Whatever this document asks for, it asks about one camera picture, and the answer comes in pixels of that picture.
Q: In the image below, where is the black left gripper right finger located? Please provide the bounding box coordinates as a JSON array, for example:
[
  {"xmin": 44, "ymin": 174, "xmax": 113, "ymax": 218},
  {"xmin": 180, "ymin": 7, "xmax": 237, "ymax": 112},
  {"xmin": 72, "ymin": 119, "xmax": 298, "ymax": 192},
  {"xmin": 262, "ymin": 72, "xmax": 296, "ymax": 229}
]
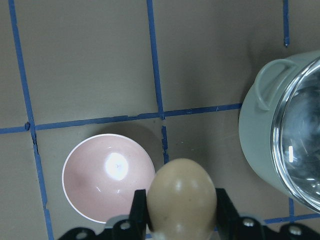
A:
[{"xmin": 216, "ymin": 188, "xmax": 240, "ymax": 240}]

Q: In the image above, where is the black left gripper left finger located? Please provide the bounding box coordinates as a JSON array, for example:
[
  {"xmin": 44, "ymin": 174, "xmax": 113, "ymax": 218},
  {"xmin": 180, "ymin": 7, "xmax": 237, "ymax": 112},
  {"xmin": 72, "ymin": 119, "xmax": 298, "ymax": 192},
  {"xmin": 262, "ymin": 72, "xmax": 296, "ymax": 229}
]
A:
[{"xmin": 129, "ymin": 189, "xmax": 148, "ymax": 240}]

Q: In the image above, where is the brown egg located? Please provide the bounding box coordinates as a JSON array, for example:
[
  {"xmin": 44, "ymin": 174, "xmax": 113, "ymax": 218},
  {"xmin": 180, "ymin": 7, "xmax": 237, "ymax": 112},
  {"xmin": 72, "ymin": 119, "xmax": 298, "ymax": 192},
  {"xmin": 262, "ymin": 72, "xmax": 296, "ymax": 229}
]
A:
[{"xmin": 147, "ymin": 158, "xmax": 217, "ymax": 240}]

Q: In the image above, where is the pale green cooking pot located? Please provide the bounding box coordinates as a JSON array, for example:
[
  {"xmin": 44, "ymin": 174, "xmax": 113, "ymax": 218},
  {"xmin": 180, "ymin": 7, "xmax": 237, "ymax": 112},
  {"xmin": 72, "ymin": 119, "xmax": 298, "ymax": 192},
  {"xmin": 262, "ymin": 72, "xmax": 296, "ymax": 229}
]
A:
[{"xmin": 238, "ymin": 50, "xmax": 320, "ymax": 212}]

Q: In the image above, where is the pink ceramic bowl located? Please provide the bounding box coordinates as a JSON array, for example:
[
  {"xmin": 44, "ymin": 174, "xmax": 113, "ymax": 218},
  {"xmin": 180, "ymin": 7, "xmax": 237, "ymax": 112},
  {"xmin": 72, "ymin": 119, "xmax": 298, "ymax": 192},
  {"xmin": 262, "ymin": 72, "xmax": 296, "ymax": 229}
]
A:
[{"xmin": 61, "ymin": 133, "xmax": 155, "ymax": 224}]

